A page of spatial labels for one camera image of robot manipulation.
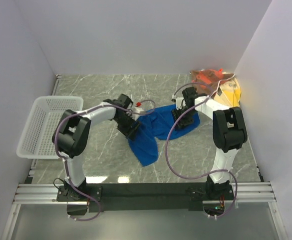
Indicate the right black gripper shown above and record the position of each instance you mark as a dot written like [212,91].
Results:
[180,123]

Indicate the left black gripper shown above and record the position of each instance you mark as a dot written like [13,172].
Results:
[129,131]

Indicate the blue towel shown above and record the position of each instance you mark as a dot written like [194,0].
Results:
[154,126]

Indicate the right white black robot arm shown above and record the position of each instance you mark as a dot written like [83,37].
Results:
[228,131]

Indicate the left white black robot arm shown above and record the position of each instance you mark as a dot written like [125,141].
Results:
[72,133]

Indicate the brown orange towel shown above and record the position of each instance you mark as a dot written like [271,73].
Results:
[206,81]

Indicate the yellow cream towel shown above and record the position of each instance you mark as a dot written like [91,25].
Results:
[229,92]

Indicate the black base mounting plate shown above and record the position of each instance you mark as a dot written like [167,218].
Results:
[137,196]

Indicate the white perforated plastic basket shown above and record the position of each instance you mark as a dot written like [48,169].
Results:
[36,138]

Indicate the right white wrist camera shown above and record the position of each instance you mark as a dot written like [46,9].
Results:
[179,102]

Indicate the aluminium rail frame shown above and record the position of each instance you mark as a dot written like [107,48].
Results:
[245,192]

